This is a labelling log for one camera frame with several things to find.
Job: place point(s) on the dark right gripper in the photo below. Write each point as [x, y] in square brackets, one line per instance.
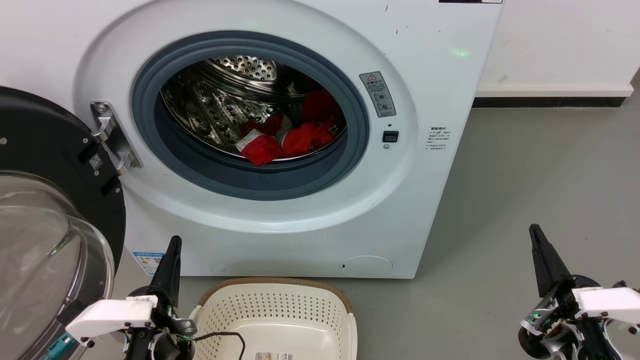
[550, 325]

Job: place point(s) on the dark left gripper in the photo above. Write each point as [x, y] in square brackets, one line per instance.
[167, 330]

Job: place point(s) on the cream perforated laundry basket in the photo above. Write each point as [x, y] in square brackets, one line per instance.
[280, 310]

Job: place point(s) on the white printed label packet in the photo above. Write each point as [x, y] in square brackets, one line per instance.
[274, 356]

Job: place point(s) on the red and white garment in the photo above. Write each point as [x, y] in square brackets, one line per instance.
[261, 150]

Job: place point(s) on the stainless steel washing machine drum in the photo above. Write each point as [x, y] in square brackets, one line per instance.
[210, 105]

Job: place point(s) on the black washer door with glass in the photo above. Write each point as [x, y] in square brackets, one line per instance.
[45, 135]

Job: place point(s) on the blue energy label sticker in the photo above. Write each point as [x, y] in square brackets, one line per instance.
[148, 262]

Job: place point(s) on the grey rubber door gasket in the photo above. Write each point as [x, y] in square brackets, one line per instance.
[250, 181]

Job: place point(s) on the QR code sticker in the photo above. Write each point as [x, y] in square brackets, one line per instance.
[96, 162]

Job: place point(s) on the white front-load washing machine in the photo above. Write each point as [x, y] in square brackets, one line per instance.
[425, 200]

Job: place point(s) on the metal door hinge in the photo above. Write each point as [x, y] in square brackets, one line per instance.
[113, 136]

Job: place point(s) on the black baseboard strip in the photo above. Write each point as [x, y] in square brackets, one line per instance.
[550, 102]

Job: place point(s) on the white text sticker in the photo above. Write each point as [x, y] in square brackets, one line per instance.
[438, 138]

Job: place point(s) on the round white filter cover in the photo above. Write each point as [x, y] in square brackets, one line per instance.
[366, 266]

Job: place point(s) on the black door latch socket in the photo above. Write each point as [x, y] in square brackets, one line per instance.
[390, 136]

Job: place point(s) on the grey warning label sticker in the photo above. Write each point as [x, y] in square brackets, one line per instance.
[378, 95]

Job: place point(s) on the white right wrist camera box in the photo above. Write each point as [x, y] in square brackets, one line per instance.
[607, 302]

